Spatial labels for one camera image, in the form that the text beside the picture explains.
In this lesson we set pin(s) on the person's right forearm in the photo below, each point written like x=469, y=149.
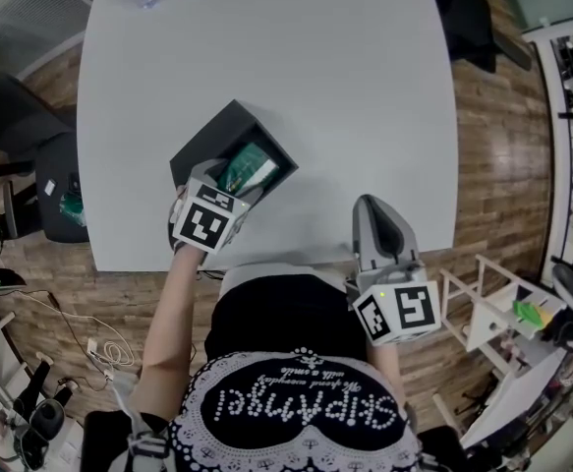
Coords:
x=386, y=371

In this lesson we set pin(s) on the small black box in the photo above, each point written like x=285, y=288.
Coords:
x=74, y=182

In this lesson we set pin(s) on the black skirt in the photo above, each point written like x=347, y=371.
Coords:
x=286, y=312

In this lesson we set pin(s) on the green pack of tissues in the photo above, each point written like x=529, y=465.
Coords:
x=249, y=165

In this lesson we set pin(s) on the black printed shirt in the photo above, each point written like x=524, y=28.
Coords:
x=296, y=411

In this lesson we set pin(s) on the green plastic packet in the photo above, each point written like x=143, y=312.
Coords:
x=72, y=209

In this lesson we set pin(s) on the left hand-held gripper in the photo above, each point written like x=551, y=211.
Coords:
x=202, y=221

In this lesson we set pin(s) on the black office chair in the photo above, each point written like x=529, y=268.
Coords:
x=468, y=22
x=57, y=175

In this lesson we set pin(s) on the small white packet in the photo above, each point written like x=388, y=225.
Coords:
x=48, y=187

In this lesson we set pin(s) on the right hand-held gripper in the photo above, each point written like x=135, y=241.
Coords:
x=396, y=308

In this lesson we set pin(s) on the white wooden stool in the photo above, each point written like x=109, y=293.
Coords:
x=497, y=308

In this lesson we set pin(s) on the green cloth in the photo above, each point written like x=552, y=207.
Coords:
x=527, y=312

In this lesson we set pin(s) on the person's left forearm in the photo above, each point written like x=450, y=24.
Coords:
x=168, y=322

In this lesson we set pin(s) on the black tissue holder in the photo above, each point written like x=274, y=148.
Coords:
x=222, y=131

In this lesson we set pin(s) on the person's left hand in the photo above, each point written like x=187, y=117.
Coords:
x=182, y=194

